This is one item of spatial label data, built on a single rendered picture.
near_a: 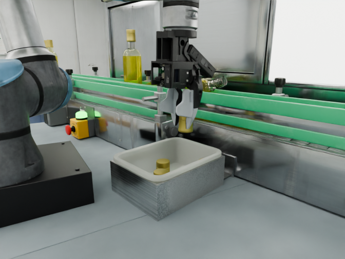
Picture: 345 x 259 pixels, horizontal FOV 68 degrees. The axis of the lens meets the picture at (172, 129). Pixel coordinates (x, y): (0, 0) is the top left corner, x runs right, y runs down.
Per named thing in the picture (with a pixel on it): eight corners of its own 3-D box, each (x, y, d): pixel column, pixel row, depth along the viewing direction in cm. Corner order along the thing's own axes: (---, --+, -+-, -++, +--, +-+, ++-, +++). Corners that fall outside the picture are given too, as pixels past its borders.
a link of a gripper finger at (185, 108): (171, 132, 57) (168, 90, 55) (190, 128, 61) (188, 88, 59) (181, 133, 55) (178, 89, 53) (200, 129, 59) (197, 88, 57)
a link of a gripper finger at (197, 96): (183, 108, 59) (180, 69, 58) (188, 107, 60) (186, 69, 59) (198, 108, 56) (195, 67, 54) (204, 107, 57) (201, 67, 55)
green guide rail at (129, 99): (159, 118, 77) (159, 91, 75) (157, 118, 76) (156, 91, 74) (11, 80, 199) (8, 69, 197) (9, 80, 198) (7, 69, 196)
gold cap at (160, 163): (163, 181, 63) (162, 164, 62) (153, 177, 65) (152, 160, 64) (173, 177, 65) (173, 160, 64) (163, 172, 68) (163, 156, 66)
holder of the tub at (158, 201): (235, 178, 69) (237, 150, 67) (157, 221, 51) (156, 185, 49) (188, 160, 81) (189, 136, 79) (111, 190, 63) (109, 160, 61)
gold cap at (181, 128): (185, 133, 60) (185, 115, 59) (175, 130, 63) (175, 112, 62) (195, 131, 62) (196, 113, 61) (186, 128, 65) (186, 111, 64)
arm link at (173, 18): (181, 13, 59) (208, 8, 53) (180, 34, 60) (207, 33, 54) (155, 8, 54) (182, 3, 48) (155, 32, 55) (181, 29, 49)
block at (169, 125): (186, 139, 80) (186, 117, 78) (163, 146, 74) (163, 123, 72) (177, 136, 83) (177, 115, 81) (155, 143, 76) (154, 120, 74)
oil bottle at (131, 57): (143, 102, 107) (141, 48, 101) (132, 104, 103) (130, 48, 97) (135, 100, 111) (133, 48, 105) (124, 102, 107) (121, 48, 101)
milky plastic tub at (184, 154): (224, 183, 65) (226, 150, 63) (157, 220, 50) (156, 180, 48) (176, 163, 77) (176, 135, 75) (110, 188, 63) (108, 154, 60)
